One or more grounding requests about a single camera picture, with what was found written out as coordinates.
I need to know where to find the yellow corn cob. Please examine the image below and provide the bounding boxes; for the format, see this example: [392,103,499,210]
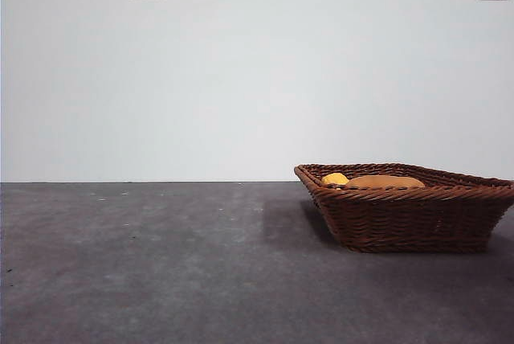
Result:
[320,172,350,186]

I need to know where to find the brown potato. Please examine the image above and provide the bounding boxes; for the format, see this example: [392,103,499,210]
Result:
[345,174,426,190]

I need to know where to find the brown wicker basket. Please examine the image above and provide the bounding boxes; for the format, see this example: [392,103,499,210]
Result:
[293,162,514,255]

